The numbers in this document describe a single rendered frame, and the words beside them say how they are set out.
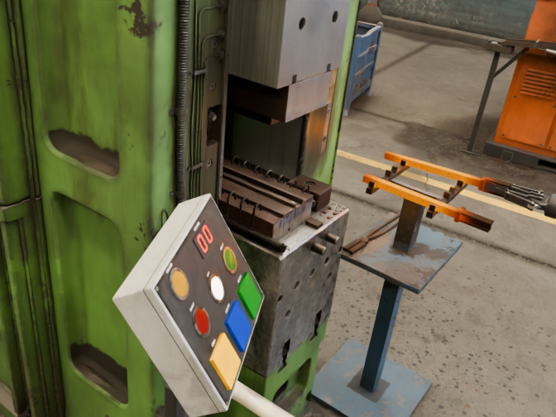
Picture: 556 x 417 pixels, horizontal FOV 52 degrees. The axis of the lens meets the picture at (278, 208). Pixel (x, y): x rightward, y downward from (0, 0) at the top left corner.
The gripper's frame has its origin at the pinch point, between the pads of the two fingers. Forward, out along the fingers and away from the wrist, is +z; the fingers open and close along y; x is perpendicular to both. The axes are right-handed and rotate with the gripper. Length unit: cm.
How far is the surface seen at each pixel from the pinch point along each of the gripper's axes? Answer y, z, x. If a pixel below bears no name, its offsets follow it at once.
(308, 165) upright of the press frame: -31, 54, 0
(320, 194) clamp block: -46, 40, 0
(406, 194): -25.4, 20.7, -0.7
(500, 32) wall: 687, 173, -69
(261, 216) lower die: -70, 45, 0
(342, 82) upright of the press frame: -15, 54, 25
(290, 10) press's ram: -74, 39, 56
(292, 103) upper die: -68, 39, 33
